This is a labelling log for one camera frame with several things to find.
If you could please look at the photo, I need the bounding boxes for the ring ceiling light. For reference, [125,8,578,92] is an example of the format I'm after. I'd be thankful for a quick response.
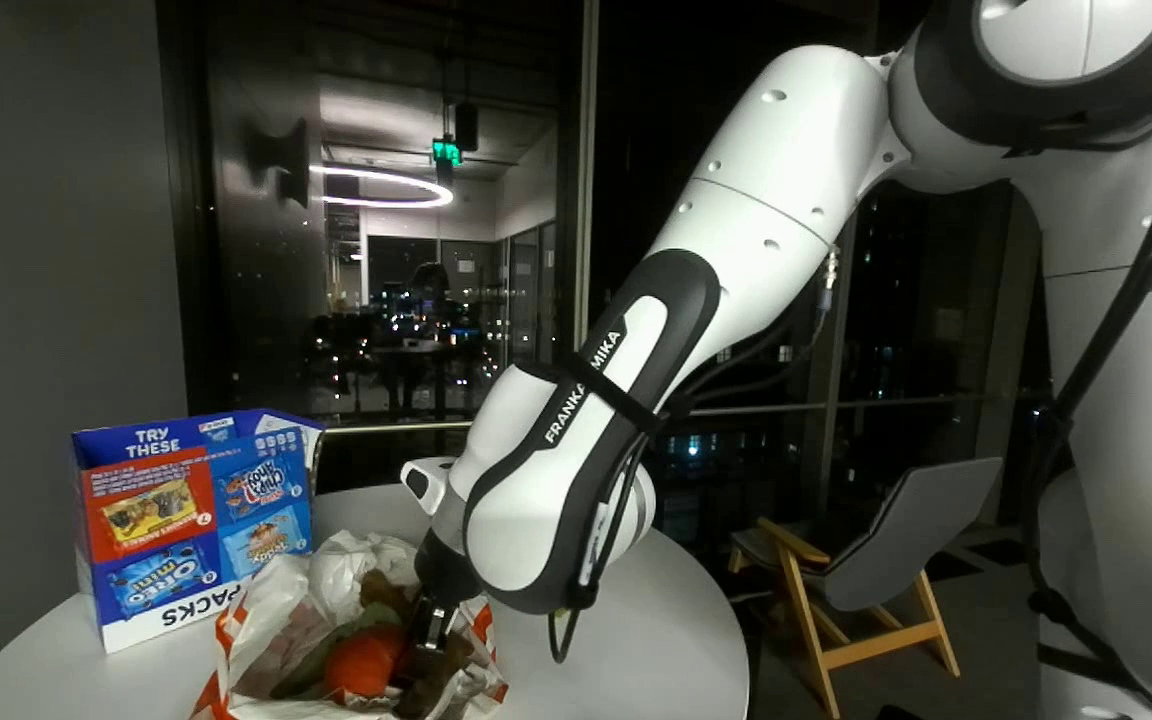
[305,154,461,214]

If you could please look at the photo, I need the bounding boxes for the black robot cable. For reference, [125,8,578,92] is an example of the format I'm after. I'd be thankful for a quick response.
[1020,73,1152,564]

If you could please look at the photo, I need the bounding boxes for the wooden chair grey seat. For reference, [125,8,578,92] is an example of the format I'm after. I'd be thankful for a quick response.
[732,451,1007,686]

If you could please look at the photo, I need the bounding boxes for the black wall speaker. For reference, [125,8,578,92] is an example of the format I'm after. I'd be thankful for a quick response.
[244,112,315,213]

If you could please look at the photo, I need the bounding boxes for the white window mullion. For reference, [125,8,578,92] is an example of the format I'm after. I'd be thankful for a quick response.
[563,0,603,350]

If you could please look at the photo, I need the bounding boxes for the white plastic bag orange print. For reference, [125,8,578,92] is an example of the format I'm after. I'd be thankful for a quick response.
[185,527,514,720]

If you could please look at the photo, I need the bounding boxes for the black ceiling box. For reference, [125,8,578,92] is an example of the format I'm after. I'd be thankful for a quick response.
[444,95,482,154]

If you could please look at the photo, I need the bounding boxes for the white window rail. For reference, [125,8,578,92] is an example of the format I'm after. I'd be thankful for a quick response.
[315,411,493,441]

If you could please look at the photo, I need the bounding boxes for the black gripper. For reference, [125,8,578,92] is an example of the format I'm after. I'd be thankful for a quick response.
[405,527,488,658]

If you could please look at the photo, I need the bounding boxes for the blue snack pack box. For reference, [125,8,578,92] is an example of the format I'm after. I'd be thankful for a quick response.
[62,402,326,658]

